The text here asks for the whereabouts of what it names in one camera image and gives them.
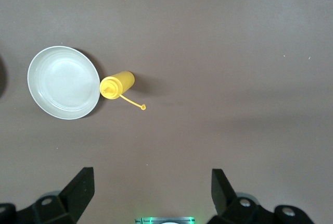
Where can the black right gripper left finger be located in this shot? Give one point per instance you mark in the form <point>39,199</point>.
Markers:
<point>72,198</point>

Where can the yellow mustard squeeze bottle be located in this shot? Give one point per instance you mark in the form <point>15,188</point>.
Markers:
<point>122,82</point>

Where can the beige round plate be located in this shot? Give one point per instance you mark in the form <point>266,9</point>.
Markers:
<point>63,82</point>

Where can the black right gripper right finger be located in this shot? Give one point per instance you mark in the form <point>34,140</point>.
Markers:
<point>226,203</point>

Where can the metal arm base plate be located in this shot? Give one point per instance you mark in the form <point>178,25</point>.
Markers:
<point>145,220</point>

